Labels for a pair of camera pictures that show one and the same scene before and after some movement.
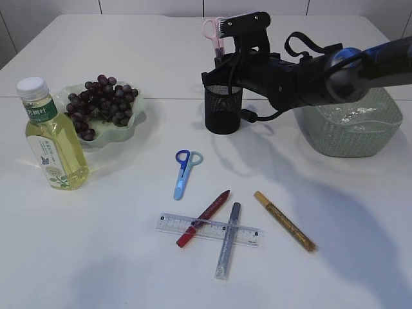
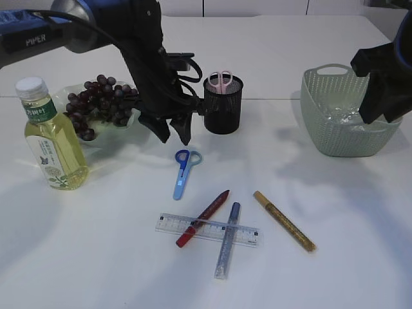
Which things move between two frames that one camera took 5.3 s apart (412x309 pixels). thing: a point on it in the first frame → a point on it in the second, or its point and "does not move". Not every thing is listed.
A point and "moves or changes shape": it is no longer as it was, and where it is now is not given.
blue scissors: [187, 159] does not move
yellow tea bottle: [55, 147] does not move
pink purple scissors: [218, 42] moves or changes shape
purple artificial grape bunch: [102, 98] does not move
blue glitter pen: [222, 270] does not move
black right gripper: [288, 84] → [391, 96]
